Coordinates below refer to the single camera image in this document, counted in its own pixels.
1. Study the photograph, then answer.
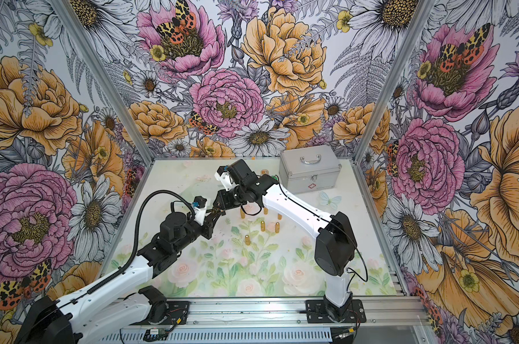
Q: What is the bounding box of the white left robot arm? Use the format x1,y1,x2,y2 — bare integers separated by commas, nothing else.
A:
15,211,221,343

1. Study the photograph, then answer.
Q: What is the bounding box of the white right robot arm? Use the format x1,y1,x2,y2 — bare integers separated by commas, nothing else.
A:
213,166,358,323

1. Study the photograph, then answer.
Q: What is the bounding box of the silver metal case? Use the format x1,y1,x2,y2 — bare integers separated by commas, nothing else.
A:
279,145,342,194

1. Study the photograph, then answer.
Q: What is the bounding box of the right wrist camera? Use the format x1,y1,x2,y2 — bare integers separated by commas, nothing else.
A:
215,159,258,191

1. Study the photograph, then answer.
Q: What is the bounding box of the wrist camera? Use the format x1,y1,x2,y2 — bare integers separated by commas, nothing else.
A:
215,159,258,191
192,196,207,226

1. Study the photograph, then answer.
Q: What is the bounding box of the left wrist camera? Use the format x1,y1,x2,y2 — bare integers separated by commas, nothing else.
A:
192,196,207,226

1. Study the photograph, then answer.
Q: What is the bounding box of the black corrugated cable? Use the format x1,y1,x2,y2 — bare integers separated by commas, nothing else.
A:
86,190,196,293

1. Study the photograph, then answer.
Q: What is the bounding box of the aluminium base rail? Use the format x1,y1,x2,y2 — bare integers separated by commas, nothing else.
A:
125,296,432,344

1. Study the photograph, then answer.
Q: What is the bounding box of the aluminium corner post left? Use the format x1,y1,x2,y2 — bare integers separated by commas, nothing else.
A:
51,1,155,167

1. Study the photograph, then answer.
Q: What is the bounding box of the aluminium corner post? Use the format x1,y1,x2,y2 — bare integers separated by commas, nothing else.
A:
353,0,435,165
51,1,155,167

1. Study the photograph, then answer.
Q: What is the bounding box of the aluminium corner post right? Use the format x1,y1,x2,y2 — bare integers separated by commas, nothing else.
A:
353,0,435,165

